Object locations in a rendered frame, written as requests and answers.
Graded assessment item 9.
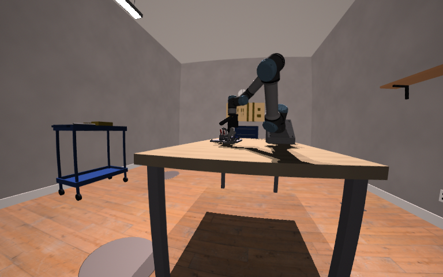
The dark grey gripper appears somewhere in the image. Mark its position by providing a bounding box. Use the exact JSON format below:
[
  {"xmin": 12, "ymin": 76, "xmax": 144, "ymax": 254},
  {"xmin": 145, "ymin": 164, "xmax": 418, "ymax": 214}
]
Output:
[{"xmin": 228, "ymin": 113, "xmax": 238, "ymax": 140}]

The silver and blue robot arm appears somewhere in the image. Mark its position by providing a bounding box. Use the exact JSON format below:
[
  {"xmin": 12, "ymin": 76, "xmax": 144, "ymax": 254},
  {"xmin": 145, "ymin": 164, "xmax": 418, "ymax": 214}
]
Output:
[{"xmin": 228, "ymin": 53, "xmax": 288, "ymax": 133}]

